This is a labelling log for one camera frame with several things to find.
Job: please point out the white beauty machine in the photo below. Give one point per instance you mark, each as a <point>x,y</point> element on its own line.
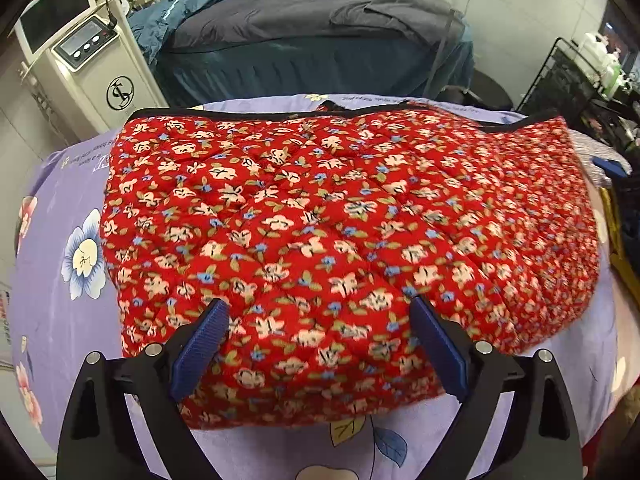
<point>115,75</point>

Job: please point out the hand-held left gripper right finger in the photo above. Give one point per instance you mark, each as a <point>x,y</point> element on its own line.
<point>437,350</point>

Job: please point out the grey metal pole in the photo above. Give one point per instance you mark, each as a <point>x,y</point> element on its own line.
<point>442,50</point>

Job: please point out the white plastic bottle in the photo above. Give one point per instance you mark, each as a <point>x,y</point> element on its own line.
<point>587,45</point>
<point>612,70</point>

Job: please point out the purple floral bed sheet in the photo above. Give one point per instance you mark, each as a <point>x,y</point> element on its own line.
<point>60,320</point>

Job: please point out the red floral quilted garment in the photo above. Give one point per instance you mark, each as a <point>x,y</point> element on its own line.
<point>325,210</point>

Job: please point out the pale pink cloth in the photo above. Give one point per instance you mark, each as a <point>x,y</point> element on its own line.
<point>595,152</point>

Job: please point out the blue massage bed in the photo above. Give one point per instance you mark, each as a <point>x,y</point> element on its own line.
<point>300,72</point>

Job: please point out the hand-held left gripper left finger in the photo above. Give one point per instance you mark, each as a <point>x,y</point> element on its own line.
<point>200,350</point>

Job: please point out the grey blanket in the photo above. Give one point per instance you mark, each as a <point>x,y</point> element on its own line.
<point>280,20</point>

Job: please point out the black round stool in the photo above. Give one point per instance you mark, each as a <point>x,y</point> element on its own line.
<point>490,90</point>

